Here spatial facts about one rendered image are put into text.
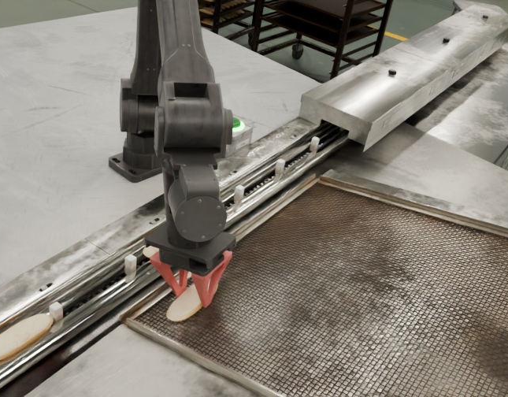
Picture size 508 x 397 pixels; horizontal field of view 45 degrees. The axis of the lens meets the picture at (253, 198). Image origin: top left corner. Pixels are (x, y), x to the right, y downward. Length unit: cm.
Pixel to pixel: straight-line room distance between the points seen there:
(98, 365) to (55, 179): 52
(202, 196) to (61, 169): 62
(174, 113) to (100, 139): 66
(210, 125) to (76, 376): 33
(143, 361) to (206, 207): 21
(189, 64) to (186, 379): 36
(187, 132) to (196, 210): 9
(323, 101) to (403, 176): 24
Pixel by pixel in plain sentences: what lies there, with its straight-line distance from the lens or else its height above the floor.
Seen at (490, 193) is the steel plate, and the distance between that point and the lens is 143.
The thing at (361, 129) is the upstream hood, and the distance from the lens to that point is 137.
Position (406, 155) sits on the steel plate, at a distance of 147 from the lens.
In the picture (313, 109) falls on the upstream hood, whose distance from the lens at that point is 141.
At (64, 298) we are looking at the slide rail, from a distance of 91.
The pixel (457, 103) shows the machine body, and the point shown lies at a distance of 186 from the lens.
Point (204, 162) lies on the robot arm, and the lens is 69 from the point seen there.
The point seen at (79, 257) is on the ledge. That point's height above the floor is 86.
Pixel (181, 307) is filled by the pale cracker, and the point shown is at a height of 91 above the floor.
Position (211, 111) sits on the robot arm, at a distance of 70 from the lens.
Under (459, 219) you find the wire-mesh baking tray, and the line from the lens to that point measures 106.
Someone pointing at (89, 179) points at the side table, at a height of 82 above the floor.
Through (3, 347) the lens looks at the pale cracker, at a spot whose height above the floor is 86.
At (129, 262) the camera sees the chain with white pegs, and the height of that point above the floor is 87.
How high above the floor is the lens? 148
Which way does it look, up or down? 34 degrees down
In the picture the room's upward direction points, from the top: 10 degrees clockwise
